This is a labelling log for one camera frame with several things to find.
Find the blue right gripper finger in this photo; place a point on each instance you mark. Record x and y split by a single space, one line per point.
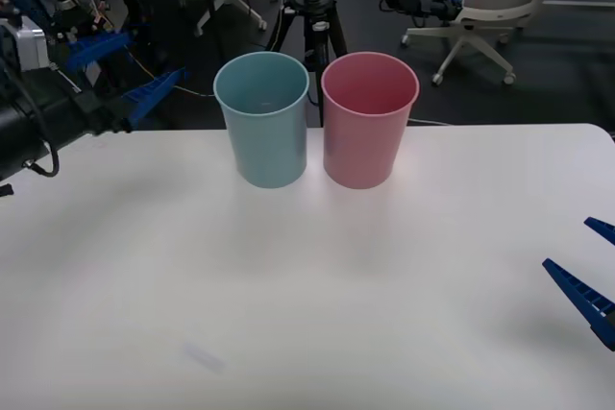
583 299
603 228

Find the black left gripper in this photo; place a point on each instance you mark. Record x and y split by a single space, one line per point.
67 107

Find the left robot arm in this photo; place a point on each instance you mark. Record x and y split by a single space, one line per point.
17 136

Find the pale blue plastic bin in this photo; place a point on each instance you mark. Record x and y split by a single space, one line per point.
264 151

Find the pink plastic bin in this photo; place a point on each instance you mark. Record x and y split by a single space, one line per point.
360 151

